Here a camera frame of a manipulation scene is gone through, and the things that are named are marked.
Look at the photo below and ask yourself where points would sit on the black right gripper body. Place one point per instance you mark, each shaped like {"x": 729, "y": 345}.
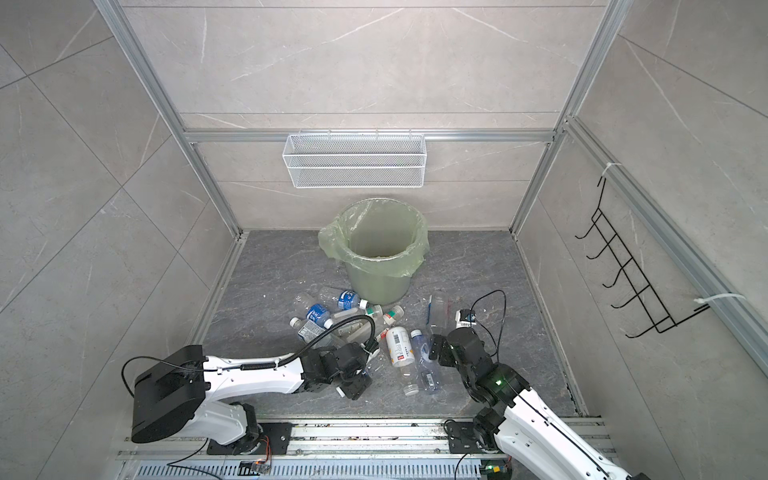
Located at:
{"x": 447, "y": 357}

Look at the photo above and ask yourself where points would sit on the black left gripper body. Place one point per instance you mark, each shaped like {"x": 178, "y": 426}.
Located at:
{"x": 359, "y": 385}

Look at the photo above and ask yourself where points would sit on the clear bottle blue cap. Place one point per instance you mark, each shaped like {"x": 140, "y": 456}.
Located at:
{"x": 427, "y": 369}

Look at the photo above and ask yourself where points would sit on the square bottle blue red label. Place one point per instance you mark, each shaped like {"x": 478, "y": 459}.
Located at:
{"x": 437, "y": 314}

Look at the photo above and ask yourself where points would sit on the white labelled opaque bottle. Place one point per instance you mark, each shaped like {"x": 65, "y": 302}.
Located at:
{"x": 399, "y": 347}

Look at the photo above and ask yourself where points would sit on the clear bottle red label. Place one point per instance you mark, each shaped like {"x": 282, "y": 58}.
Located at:
{"x": 384, "y": 319}

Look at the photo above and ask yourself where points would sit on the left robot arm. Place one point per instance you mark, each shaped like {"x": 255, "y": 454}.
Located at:
{"x": 191, "y": 394}

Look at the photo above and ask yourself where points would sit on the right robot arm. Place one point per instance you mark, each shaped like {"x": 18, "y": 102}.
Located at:
{"x": 514, "y": 419}

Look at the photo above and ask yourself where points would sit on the green bin with bag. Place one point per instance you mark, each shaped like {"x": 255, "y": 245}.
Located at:
{"x": 381, "y": 242}

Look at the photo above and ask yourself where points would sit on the clear bottle white label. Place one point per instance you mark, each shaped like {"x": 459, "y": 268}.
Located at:
{"x": 309, "y": 331}

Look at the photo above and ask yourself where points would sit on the clear bottle blue label left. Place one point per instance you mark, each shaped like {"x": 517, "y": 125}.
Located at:
{"x": 312, "y": 309}

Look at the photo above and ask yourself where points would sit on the clear bottle blue label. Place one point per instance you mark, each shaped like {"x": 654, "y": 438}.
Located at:
{"x": 337, "y": 299}
{"x": 312, "y": 309}

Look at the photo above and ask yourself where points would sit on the clear bottle blue label top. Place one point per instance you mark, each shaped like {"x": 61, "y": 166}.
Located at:
{"x": 337, "y": 299}

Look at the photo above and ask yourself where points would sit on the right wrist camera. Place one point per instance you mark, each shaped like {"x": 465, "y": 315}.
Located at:
{"x": 465, "y": 318}

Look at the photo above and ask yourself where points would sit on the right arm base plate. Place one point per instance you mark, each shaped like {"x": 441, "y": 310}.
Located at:
{"x": 462, "y": 438}

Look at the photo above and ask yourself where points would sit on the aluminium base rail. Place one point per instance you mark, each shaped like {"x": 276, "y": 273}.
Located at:
{"x": 327, "y": 449}

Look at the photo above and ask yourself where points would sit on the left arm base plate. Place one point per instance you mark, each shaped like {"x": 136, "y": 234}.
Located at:
{"x": 270, "y": 436}

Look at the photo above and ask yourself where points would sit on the white wire mesh basket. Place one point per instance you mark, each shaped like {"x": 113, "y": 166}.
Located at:
{"x": 354, "y": 161}

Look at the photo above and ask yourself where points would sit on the black wire hook rack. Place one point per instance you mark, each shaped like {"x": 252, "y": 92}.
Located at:
{"x": 628, "y": 271}

